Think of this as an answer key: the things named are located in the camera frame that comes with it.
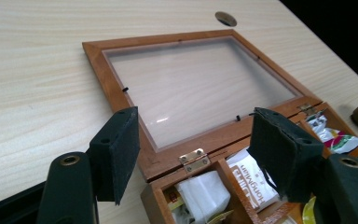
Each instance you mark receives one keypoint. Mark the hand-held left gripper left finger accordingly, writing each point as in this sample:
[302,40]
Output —
[118,155]

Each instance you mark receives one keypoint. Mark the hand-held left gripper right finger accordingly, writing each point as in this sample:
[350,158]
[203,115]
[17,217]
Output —
[279,155]

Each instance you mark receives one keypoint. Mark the wooden box with glass lid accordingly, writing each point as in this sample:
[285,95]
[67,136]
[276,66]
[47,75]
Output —
[199,93]

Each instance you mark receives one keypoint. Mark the white packet with brown print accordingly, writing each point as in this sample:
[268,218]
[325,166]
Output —
[248,180]

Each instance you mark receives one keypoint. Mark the white red green packet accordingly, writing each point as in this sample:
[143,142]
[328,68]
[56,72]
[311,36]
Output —
[335,137]

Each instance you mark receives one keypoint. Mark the small yellow red packet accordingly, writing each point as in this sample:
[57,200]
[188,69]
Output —
[173,199]

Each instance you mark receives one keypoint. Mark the white tea bag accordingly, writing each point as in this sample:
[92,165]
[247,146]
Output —
[203,196]

